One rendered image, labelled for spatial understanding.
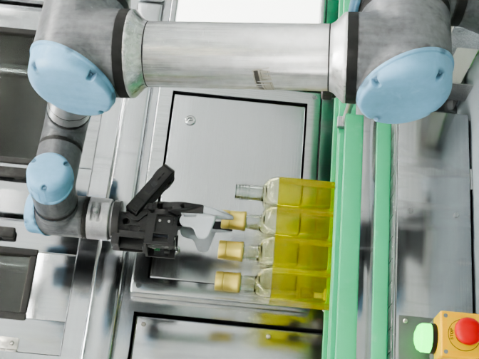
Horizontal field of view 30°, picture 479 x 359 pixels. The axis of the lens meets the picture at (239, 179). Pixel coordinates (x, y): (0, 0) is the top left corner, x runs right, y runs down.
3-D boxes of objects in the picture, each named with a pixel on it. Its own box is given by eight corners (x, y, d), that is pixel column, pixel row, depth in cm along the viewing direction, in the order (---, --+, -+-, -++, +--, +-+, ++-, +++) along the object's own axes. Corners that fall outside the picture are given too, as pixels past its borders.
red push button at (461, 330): (449, 320, 132) (455, 315, 129) (476, 323, 132) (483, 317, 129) (450, 347, 130) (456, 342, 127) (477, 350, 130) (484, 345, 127)
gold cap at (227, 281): (240, 276, 158) (215, 273, 158) (241, 270, 155) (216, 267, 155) (239, 295, 157) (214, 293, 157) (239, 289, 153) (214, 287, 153)
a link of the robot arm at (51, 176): (33, 130, 150) (42, 164, 159) (18, 188, 144) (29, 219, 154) (79, 134, 150) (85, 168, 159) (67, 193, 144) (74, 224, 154)
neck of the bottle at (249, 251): (256, 248, 160) (229, 245, 160) (257, 242, 158) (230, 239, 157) (255, 263, 159) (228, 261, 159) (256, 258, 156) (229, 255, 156)
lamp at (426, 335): (430, 328, 137) (411, 325, 137) (438, 320, 132) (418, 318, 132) (430, 357, 135) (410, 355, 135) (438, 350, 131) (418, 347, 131)
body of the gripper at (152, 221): (178, 260, 161) (111, 253, 161) (183, 216, 165) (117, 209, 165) (177, 245, 154) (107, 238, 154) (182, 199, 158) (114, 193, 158)
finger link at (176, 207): (207, 221, 159) (160, 221, 160) (207, 211, 159) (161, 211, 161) (201, 211, 154) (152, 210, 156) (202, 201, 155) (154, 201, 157)
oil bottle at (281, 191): (375, 197, 167) (261, 186, 167) (381, 184, 162) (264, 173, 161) (374, 225, 164) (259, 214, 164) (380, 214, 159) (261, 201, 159)
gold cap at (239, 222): (246, 216, 163) (222, 213, 163) (246, 208, 160) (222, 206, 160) (244, 233, 161) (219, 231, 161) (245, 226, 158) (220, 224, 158)
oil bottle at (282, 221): (374, 225, 164) (259, 214, 164) (380, 214, 159) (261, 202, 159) (373, 254, 162) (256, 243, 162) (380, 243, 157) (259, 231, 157)
